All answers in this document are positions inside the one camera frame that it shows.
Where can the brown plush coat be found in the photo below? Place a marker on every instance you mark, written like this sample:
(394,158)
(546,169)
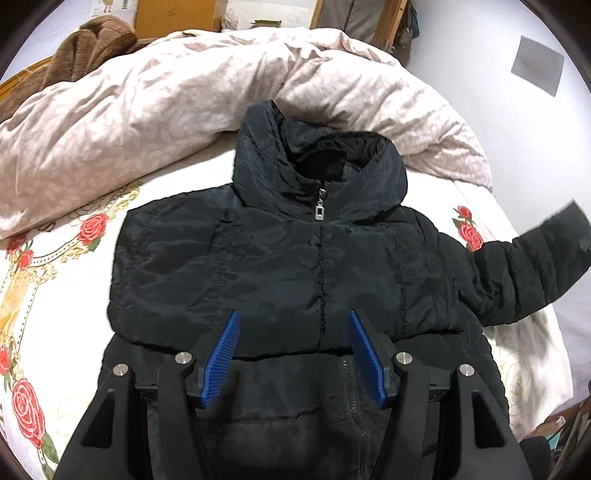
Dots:
(83,50)

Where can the black padded hooded jacket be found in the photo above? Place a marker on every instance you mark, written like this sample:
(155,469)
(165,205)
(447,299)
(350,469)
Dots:
(277,258)

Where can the dark cloth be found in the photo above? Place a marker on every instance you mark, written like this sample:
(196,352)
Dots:
(408,32)

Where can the white rose-print bed sheet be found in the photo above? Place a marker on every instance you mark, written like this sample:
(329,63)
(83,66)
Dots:
(60,300)

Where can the grey wall patch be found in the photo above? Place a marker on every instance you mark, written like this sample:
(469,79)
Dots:
(538,64)

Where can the cartoon wall poster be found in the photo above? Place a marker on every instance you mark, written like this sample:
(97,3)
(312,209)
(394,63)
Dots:
(108,4)

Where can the pink leaf-print quilt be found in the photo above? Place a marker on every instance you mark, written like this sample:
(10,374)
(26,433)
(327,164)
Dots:
(138,115)

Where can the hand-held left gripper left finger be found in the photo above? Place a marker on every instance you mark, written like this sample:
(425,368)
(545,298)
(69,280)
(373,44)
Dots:
(221,360)

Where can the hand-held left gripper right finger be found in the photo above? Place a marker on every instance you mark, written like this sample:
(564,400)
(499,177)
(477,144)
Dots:
(367,360)

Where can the wooden frame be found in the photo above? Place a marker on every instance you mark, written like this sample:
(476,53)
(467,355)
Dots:
(396,23)

